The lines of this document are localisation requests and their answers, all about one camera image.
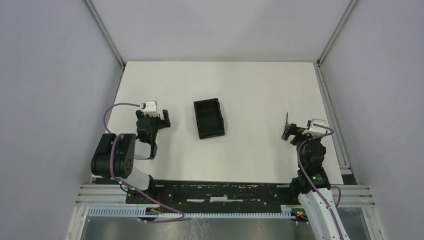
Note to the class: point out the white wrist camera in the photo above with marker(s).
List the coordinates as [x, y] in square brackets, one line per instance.
[150, 109]
[316, 127]

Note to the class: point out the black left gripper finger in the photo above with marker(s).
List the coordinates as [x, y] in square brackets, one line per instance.
[165, 122]
[140, 115]

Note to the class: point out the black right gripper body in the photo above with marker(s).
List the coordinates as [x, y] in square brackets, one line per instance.
[300, 138]

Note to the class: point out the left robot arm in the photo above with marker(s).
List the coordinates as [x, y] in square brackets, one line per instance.
[114, 157]

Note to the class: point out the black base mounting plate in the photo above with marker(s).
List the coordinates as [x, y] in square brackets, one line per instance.
[211, 197]

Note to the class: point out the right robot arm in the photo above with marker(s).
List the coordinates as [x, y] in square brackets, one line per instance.
[312, 187]

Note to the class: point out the aluminium frame rail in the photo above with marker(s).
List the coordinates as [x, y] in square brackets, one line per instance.
[352, 196]

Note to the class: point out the white slotted cable duct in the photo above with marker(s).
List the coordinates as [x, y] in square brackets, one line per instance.
[144, 212]

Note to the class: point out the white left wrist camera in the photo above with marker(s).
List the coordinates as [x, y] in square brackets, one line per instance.
[150, 109]

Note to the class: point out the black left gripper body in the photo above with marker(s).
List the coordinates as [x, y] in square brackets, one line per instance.
[157, 124]

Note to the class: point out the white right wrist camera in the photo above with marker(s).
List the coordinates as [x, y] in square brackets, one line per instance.
[316, 127]

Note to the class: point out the red handled screwdriver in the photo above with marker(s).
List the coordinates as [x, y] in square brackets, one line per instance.
[285, 135]

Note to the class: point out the black plastic bin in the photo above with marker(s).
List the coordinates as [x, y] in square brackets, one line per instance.
[209, 119]

